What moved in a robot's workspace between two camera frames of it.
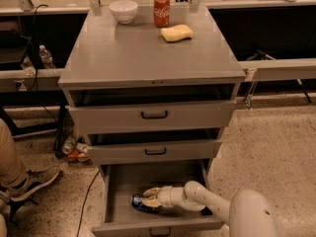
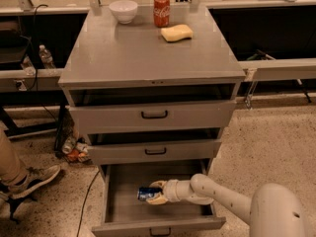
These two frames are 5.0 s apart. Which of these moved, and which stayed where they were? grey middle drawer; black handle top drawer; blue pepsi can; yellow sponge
Moved: blue pepsi can
Stayed: yellow sponge; black handle top drawer; grey middle drawer
